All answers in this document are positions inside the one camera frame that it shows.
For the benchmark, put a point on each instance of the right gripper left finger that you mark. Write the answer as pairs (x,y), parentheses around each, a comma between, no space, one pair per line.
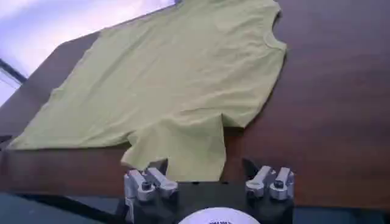
(143,185)

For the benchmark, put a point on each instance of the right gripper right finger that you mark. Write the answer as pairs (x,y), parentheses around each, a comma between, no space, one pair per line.
(278,185)

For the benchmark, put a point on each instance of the yellow-green t-shirt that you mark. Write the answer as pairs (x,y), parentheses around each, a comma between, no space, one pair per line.
(170,79)

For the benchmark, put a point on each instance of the dark window frame bar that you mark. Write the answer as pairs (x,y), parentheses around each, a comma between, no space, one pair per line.
(12,71)

